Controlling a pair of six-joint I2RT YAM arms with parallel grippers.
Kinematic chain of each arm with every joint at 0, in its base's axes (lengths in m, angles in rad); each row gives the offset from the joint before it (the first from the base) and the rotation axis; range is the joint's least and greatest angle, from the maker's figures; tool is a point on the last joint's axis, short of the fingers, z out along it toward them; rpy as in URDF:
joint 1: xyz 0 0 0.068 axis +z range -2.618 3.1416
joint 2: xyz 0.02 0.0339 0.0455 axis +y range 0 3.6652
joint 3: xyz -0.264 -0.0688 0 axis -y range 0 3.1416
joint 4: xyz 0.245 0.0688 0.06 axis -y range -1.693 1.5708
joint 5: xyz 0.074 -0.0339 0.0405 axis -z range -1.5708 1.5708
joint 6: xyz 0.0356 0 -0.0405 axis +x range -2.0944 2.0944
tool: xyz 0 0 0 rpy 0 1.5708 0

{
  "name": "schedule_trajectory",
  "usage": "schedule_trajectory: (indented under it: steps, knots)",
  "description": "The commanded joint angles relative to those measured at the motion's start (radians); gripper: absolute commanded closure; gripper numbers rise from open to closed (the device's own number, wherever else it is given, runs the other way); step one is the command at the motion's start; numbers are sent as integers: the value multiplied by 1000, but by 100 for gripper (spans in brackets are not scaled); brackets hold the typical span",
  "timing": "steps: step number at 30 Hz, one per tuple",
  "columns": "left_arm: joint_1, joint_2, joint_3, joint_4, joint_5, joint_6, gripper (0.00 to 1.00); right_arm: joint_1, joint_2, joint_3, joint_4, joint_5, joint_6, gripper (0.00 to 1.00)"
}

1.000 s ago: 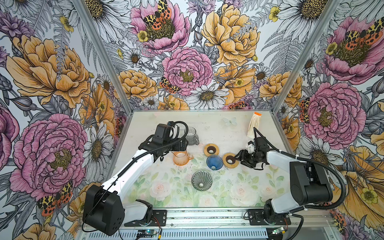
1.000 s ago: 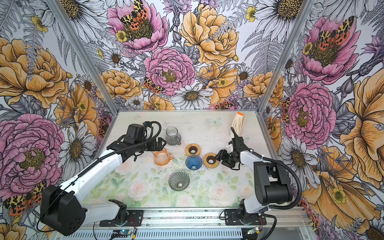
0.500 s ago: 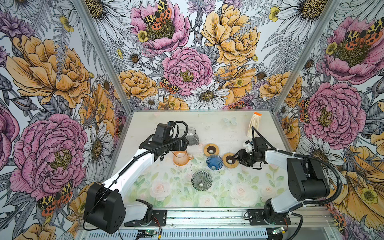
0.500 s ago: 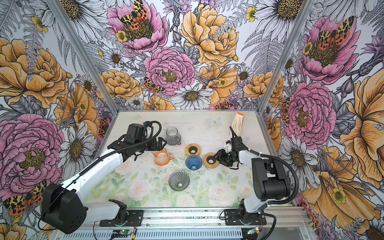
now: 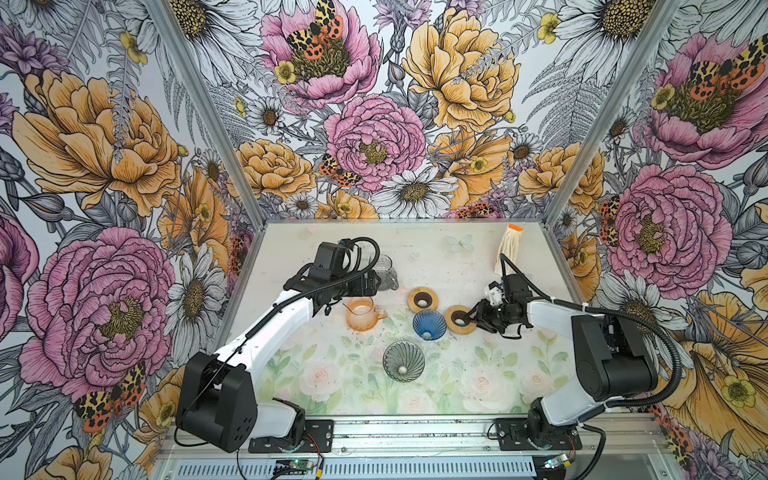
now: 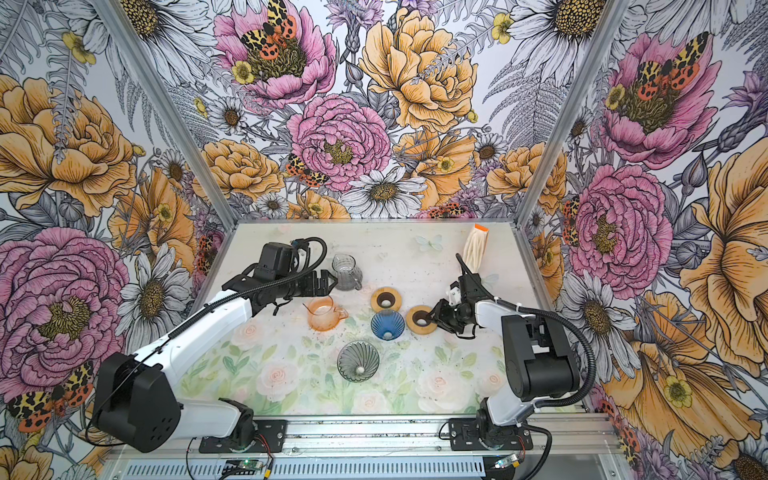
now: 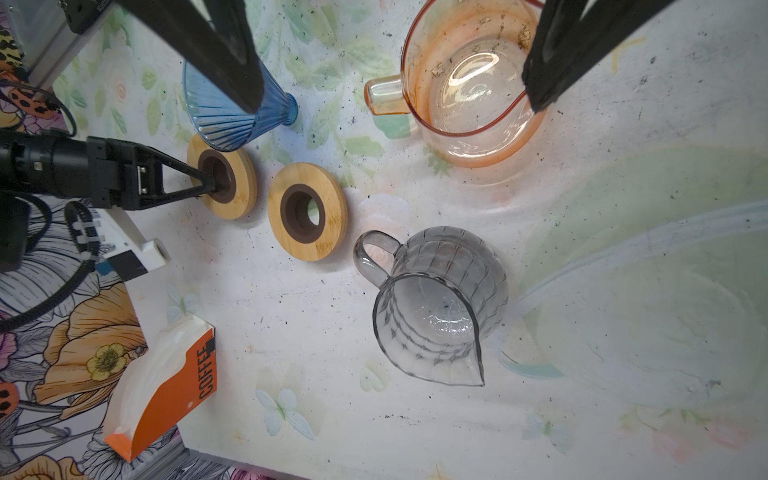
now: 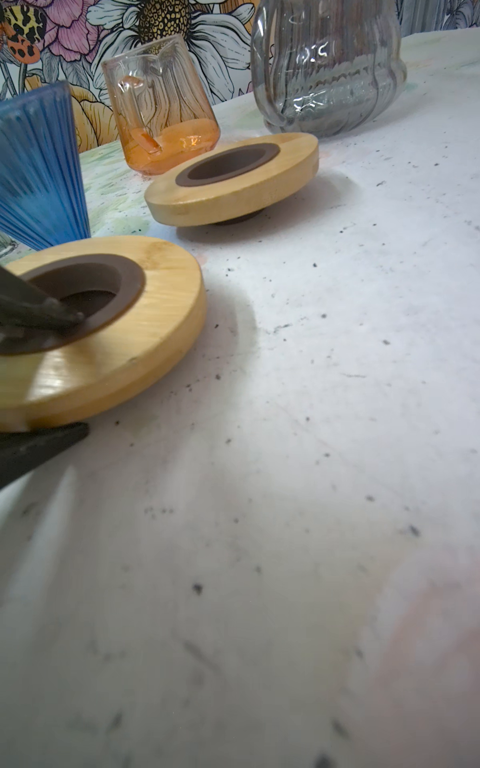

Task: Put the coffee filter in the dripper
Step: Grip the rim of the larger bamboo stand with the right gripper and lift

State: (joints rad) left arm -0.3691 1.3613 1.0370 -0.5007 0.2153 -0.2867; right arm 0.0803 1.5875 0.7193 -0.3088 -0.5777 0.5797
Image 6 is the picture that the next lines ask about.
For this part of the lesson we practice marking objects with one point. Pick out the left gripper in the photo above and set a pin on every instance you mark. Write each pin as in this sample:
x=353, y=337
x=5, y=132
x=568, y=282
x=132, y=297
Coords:
x=311, y=289

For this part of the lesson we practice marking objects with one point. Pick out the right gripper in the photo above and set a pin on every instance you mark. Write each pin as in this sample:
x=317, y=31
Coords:
x=440, y=318

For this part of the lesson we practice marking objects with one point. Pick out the orange glass pitcher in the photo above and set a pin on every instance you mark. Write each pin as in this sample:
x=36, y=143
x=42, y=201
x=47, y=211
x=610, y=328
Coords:
x=324, y=313

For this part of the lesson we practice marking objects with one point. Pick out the white coffee filter stack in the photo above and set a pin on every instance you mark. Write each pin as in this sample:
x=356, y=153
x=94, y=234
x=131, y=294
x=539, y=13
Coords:
x=475, y=247

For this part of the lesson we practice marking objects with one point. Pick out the grey glass dripper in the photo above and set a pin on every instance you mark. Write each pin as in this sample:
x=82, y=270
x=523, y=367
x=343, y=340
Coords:
x=358, y=361

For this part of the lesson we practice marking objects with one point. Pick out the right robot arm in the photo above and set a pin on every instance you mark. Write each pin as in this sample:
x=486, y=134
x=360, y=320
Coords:
x=539, y=365

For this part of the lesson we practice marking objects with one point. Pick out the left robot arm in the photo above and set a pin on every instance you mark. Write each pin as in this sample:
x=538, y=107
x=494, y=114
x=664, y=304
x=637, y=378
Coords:
x=137, y=398

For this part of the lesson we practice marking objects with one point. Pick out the blue glass dripper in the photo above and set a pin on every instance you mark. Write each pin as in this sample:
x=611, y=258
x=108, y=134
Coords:
x=387, y=325

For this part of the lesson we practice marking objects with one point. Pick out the clear grey glass pitcher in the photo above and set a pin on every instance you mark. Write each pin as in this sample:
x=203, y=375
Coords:
x=347, y=272

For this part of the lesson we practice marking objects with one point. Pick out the green circuit board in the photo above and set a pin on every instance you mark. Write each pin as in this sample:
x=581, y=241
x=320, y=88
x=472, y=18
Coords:
x=247, y=467

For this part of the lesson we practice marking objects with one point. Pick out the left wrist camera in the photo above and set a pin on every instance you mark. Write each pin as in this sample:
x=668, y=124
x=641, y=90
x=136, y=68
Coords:
x=277, y=261

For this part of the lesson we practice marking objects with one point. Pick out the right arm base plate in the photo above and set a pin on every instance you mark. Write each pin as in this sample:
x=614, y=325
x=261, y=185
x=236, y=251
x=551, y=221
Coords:
x=473, y=434

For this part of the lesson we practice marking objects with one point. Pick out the white vented cable duct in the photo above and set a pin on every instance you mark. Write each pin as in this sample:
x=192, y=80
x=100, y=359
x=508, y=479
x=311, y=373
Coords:
x=315, y=468

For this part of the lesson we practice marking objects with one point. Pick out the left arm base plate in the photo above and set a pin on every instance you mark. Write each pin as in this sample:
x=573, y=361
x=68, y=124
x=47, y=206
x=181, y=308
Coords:
x=262, y=436

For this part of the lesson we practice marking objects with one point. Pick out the aluminium mounting rail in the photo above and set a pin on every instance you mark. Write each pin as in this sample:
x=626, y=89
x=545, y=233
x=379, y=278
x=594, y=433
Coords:
x=308, y=437

